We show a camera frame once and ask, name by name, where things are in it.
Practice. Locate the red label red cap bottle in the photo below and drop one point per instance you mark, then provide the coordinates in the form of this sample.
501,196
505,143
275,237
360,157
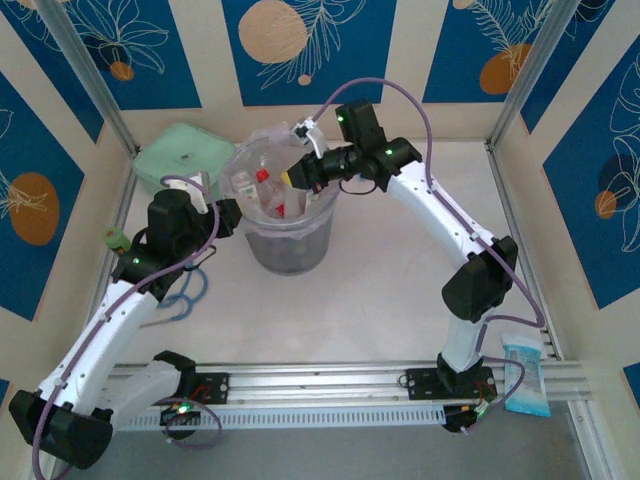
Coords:
281,210
262,175

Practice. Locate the square clear bottle white label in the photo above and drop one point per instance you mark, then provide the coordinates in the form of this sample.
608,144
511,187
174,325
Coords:
245,189

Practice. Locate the grey mesh waste bin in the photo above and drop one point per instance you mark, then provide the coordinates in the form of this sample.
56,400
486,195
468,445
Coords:
290,255

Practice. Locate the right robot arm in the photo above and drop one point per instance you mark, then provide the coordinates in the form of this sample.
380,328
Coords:
440,210

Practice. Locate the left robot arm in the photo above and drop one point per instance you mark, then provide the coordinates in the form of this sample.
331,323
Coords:
100,340

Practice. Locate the small green bottle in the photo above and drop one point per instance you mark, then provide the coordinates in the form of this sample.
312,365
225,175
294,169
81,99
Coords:
114,235

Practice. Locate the mint green zip pouch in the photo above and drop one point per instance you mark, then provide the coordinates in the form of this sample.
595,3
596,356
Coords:
170,160

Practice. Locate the small circuit board green light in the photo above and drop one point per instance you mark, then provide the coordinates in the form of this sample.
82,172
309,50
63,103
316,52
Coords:
180,411
470,412

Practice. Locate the blue white wipes packet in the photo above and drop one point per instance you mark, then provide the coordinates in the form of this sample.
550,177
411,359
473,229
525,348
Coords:
525,380

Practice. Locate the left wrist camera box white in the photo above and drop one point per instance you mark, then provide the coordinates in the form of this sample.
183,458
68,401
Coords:
197,187

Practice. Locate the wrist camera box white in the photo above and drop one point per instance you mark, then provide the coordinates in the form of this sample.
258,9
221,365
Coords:
197,187
312,135

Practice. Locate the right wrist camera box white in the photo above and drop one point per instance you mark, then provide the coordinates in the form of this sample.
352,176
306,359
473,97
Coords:
312,135

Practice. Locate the aluminium frame post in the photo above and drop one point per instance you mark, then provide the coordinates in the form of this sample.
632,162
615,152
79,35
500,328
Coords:
97,85
546,40

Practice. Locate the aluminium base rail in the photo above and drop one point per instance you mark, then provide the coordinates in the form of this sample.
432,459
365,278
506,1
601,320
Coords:
325,382

